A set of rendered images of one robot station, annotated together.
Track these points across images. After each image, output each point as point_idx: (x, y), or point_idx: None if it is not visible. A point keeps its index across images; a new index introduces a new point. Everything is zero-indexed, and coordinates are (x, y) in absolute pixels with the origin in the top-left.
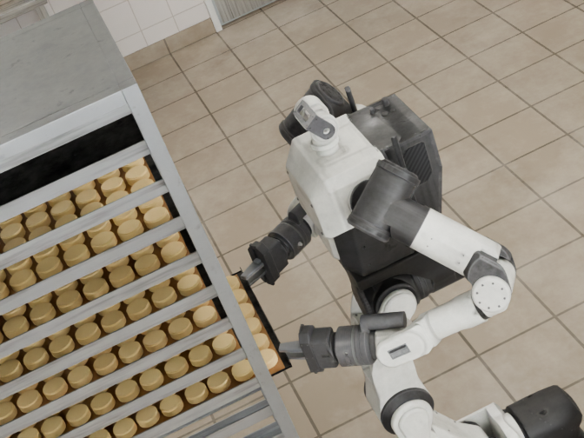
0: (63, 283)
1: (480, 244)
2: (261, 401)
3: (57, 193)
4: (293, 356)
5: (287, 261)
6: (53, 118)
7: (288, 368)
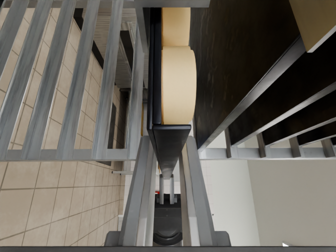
0: None
1: None
2: (9, 145)
3: None
4: (152, 173)
5: (154, 232)
6: None
7: (152, 103)
